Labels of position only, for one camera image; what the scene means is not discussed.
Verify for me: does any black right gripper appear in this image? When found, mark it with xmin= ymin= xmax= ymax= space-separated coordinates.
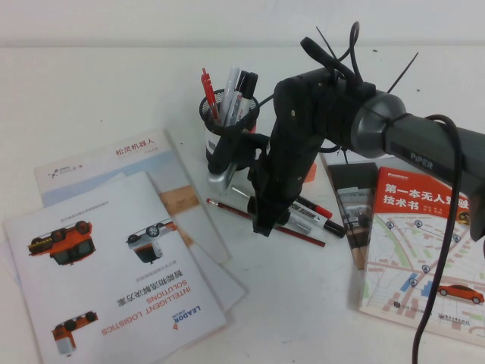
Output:
xmin=252 ymin=71 xmax=324 ymax=237

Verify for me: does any dark red pencil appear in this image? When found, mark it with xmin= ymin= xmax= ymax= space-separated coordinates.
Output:
xmin=206 ymin=197 xmax=326 ymax=247

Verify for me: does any silver pen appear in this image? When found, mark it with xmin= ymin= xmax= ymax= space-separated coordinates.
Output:
xmin=230 ymin=184 xmax=312 ymax=234

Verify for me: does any red capped marker pen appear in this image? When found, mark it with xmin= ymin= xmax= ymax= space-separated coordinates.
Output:
xmin=297 ymin=195 xmax=333 ymax=220

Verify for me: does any black mesh pen holder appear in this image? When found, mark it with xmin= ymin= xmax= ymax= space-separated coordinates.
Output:
xmin=197 ymin=87 xmax=262 ymax=171

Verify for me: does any white pen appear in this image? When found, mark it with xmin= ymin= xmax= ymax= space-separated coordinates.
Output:
xmin=219 ymin=66 xmax=242 ymax=126

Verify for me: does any red ballpoint pen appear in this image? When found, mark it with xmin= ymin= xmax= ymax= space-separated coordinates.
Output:
xmin=200 ymin=67 xmax=221 ymax=126

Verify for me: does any white board marker black cap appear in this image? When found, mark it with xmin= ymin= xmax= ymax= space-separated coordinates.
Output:
xmin=286 ymin=202 xmax=346 ymax=239

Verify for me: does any orange foam cube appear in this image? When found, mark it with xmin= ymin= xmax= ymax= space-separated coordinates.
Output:
xmin=302 ymin=162 xmax=318 ymax=186

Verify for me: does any AgileX brochure with room photo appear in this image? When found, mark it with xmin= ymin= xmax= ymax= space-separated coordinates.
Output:
xmin=320 ymin=153 xmax=380 ymax=271

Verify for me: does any white paper sheet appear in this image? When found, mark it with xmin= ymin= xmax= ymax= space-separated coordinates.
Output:
xmin=0 ymin=242 xmax=250 ymax=314

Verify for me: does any red autonomous driving book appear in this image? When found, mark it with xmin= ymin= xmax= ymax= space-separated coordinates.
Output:
xmin=358 ymin=165 xmax=485 ymax=348

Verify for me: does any Leador logistics brochure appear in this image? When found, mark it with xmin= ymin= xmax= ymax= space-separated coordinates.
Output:
xmin=3 ymin=170 xmax=228 ymax=364

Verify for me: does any black zip tie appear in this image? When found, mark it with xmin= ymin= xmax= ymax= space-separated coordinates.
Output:
xmin=316 ymin=26 xmax=339 ymax=64
xmin=386 ymin=52 xmax=420 ymax=94

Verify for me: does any AgileX brochure with wood photo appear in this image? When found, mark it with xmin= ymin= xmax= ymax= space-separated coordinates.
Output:
xmin=33 ymin=128 xmax=233 ymax=265

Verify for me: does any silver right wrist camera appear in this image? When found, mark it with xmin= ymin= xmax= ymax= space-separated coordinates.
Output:
xmin=206 ymin=127 xmax=271 ymax=195

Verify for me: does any thick black cable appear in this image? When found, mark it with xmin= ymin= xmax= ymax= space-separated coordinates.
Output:
xmin=411 ymin=113 xmax=469 ymax=364

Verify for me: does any black cable loop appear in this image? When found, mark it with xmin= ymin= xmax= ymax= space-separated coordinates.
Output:
xmin=300 ymin=20 xmax=361 ymax=83

